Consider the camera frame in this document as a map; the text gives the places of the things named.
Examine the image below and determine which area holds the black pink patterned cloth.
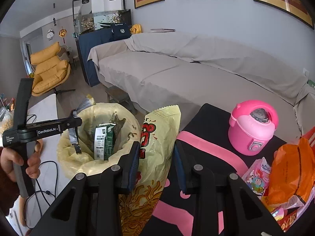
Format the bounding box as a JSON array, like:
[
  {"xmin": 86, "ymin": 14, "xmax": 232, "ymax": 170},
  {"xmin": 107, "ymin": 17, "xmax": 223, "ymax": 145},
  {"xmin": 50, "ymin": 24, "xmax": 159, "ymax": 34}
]
[{"xmin": 140, "ymin": 103, "xmax": 296, "ymax": 236}]

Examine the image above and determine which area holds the gold round wall ornament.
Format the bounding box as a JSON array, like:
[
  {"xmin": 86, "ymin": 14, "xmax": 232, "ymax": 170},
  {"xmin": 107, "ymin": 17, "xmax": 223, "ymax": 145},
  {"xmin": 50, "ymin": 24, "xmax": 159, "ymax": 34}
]
[{"xmin": 58, "ymin": 28, "xmax": 69, "ymax": 44}]

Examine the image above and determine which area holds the silver foil wrapper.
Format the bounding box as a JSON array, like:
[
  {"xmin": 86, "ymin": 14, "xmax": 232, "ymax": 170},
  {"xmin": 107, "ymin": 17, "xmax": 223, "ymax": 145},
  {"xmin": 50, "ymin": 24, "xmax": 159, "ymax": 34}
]
[{"xmin": 70, "ymin": 95, "xmax": 96, "ymax": 156}]

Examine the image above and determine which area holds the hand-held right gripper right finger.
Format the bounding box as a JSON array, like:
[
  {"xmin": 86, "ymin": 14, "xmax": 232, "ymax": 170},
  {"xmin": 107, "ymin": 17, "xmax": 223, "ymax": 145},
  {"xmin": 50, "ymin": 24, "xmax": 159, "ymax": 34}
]
[{"xmin": 173, "ymin": 140, "xmax": 286, "ymax": 236}]

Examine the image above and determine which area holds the green drink carton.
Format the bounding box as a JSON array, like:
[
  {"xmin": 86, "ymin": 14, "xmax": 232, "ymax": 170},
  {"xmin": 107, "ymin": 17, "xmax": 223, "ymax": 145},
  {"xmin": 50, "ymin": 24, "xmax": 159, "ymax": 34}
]
[{"xmin": 94, "ymin": 124, "xmax": 116, "ymax": 161}]

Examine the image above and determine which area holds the black cable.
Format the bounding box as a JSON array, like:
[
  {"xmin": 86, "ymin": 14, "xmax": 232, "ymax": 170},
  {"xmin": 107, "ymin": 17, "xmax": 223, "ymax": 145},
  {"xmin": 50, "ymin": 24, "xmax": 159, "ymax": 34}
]
[{"xmin": 27, "ymin": 114, "xmax": 58, "ymax": 228}]

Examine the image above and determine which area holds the orange bowl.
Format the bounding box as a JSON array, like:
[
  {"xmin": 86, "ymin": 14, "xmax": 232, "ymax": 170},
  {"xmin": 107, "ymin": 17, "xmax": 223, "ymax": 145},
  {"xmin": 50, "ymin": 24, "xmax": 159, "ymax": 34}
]
[{"xmin": 267, "ymin": 137, "xmax": 315, "ymax": 206}]

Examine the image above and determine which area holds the glass fish tank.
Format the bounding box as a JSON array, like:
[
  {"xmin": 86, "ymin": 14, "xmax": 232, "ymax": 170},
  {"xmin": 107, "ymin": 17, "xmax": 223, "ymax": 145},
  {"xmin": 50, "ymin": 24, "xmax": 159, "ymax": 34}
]
[{"xmin": 72, "ymin": 0, "xmax": 132, "ymax": 35}]

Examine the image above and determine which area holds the pink toy rice cooker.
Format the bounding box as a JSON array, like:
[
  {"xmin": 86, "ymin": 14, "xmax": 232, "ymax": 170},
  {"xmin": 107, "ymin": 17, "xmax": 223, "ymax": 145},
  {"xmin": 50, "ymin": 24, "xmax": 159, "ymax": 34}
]
[{"xmin": 228, "ymin": 100, "xmax": 279, "ymax": 156}]

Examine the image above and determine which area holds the small wooden stool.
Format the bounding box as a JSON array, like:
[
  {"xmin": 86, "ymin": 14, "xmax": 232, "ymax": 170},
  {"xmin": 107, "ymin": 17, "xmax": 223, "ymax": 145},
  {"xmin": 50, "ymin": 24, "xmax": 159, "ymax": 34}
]
[{"xmin": 105, "ymin": 86, "xmax": 139, "ymax": 115}]

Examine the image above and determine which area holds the pink cartoon tissue packet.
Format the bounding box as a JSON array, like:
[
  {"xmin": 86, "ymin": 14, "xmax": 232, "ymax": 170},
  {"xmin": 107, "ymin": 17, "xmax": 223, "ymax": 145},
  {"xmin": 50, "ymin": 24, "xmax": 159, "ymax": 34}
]
[{"xmin": 242, "ymin": 157, "xmax": 272, "ymax": 197}]

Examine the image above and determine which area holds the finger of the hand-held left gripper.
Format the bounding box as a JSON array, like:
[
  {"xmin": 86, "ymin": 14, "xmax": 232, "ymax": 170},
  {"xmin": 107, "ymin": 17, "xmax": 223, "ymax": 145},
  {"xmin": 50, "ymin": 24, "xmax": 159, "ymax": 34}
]
[{"xmin": 59, "ymin": 117, "xmax": 82, "ymax": 136}]

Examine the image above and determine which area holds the peach paddle-shaped object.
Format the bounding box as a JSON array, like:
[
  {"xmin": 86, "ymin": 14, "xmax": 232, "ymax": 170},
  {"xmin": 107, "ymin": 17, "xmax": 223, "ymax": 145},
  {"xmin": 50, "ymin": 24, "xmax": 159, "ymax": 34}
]
[{"xmin": 10, "ymin": 194, "xmax": 28, "ymax": 227}]

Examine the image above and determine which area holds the yellow leather armchair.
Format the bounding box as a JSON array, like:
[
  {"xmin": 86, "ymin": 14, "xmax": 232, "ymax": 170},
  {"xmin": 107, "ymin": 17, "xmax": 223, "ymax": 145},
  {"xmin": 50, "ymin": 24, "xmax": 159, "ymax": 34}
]
[{"xmin": 29, "ymin": 41, "xmax": 76, "ymax": 97}]

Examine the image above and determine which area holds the red gold packet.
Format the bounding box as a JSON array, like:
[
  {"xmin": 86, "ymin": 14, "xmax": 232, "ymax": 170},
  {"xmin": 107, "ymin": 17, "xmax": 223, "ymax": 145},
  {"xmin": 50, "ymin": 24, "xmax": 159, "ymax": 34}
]
[{"xmin": 278, "ymin": 208, "xmax": 309, "ymax": 232}]

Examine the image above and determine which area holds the person's left hand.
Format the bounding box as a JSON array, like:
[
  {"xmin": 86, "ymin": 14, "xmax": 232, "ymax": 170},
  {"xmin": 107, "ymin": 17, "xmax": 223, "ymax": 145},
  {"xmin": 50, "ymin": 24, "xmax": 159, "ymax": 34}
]
[{"xmin": 0, "ymin": 139, "xmax": 44, "ymax": 183}]

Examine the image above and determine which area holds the clear bag of snacks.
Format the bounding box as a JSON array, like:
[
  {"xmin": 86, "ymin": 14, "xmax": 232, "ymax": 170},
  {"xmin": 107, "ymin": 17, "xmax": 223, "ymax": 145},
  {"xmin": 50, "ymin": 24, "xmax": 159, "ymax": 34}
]
[{"xmin": 0, "ymin": 110, "xmax": 15, "ymax": 138}]

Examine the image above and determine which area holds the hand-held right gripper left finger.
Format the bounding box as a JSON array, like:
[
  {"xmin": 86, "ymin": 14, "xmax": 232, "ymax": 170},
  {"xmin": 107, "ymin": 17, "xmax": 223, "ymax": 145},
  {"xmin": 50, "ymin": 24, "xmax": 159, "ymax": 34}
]
[{"xmin": 30, "ymin": 141, "xmax": 141, "ymax": 236}]

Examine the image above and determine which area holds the yellow noodle snack bag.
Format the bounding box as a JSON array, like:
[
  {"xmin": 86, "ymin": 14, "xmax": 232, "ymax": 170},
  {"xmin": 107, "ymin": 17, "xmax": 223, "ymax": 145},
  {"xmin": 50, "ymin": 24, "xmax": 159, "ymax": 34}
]
[{"xmin": 118, "ymin": 104, "xmax": 182, "ymax": 236}]

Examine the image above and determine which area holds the dark blue bag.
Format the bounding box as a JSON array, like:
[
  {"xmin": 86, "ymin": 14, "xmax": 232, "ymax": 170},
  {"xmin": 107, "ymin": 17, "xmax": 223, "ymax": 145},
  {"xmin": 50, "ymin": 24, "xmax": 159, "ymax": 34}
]
[{"xmin": 110, "ymin": 23, "xmax": 131, "ymax": 41}]

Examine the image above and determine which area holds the grey covered sofa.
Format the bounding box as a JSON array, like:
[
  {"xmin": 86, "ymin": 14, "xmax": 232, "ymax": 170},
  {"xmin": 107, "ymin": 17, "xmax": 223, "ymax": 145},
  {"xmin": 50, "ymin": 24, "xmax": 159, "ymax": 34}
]
[{"xmin": 87, "ymin": 31, "xmax": 315, "ymax": 139}]

